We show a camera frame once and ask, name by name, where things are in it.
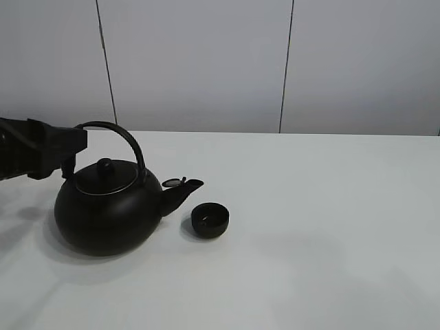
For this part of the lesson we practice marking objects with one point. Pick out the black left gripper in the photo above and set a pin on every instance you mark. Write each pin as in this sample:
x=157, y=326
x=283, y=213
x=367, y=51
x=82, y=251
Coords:
x=36, y=149

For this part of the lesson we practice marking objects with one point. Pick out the black round teapot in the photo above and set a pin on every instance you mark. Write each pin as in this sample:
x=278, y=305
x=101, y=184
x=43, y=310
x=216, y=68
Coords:
x=113, y=205

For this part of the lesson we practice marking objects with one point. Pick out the small black teacup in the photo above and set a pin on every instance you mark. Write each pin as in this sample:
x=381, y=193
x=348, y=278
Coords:
x=210, y=220

